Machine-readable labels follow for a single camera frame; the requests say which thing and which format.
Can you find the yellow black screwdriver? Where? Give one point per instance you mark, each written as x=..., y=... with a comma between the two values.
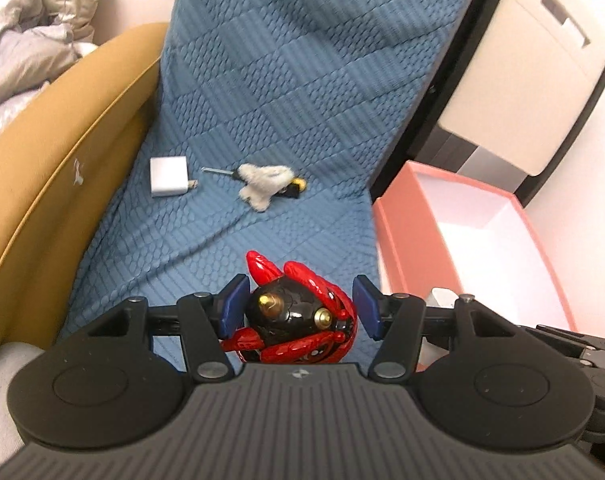
x=292, y=190

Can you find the red black toy figure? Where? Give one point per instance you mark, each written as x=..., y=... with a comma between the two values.
x=293, y=316

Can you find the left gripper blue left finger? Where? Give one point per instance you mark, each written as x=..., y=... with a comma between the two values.
x=230, y=305

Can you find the pink cardboard box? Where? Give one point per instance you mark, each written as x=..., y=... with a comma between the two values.
x=438, y=229

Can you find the grey crumpled duvet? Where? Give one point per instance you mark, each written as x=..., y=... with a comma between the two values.
x=39, y=41

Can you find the white fluffy hair clip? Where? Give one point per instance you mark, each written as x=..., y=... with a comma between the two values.
x=261, y=183

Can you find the blue textured chair cover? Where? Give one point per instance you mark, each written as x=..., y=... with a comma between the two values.
x=320, y=86

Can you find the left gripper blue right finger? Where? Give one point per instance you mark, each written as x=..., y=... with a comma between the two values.
x=367, y=299

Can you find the white charger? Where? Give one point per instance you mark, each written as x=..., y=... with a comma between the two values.
x=441, y=298
x=169, y=176

